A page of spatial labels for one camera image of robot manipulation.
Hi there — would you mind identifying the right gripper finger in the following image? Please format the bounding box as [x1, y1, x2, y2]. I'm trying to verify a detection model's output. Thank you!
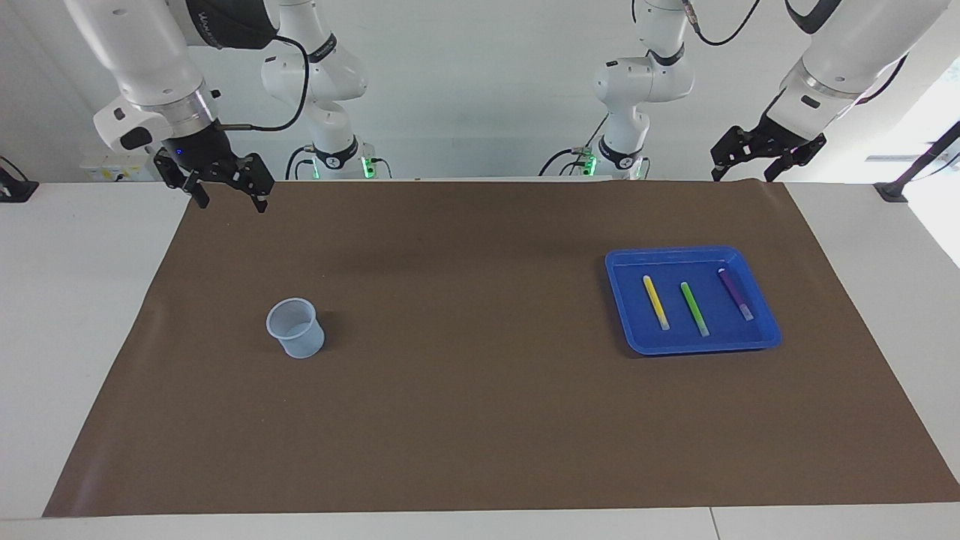
[231, 151, 276, 215]
[153, 147, 211, 210]

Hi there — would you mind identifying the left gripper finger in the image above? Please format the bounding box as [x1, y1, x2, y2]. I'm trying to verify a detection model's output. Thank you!
[763, 133, 828, 184]
[710, 126, 752, 183]

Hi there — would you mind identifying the purple pen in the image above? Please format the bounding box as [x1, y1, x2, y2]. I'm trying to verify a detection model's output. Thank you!
[717, 267, 755, 323]

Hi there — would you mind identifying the green pen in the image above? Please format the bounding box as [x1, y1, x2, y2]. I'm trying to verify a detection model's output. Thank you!
[679, 281, 711, 338]

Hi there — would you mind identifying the yellow pen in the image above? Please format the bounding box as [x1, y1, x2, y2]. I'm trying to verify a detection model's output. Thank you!
[643, 274, 671, 332]

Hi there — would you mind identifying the blue plastic tray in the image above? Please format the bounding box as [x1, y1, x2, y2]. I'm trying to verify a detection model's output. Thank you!
[604, 245, 783, 356]

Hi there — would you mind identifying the translucent plastic cup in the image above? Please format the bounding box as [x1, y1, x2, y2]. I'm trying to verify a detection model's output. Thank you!
[265, 297, 326, 359]

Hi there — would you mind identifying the black table clamp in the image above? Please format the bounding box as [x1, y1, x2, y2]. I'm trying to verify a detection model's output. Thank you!
[0, 156, 40, 203]

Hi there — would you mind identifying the brown table mat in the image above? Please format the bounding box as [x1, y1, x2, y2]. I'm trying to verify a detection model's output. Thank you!
[43, 178, 960, 518]

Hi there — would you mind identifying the black base power cable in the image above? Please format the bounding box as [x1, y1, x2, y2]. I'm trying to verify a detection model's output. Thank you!
[285, 146, 316, 181]
[538, 112, 610, 178]

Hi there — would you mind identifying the white wall socket box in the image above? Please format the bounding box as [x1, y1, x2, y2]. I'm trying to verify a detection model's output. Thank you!
[81, 146, 162, 182]

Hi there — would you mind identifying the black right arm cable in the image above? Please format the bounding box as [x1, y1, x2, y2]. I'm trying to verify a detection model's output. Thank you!
[214, 34, 311, 133]

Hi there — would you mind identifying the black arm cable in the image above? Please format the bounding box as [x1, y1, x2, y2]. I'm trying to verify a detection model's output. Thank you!
[679, 0, 910, 106]
[214, 34, 311, 133]

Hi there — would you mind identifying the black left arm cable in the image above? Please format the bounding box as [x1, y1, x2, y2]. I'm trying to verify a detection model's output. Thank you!
[679, 0, 910, 106]

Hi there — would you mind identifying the black camera stand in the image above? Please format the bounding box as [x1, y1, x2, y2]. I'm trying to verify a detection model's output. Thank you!
[874, 120, 960, 203]

